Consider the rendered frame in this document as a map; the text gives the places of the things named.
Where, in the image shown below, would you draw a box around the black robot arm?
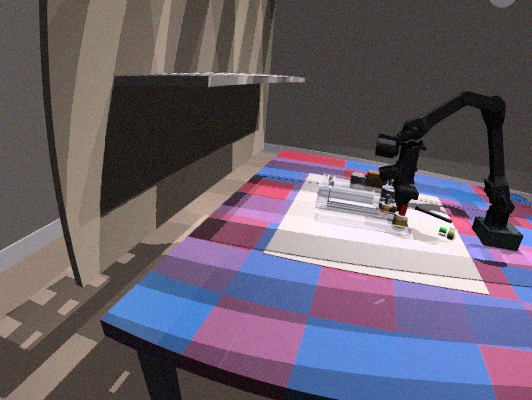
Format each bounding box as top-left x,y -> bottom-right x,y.
375,90 -> 515,231

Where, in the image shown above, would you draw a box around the orange box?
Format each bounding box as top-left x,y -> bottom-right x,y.
366,170 -> 387,189

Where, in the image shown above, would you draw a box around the black flat bar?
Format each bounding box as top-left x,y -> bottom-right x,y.
415,206 -> 453,223

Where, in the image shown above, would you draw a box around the grey cylinder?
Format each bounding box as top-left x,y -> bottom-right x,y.
381,185 -> 395,200
350,173 -> 367,187

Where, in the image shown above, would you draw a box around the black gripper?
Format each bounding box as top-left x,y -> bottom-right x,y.
391,159 -> 419,211

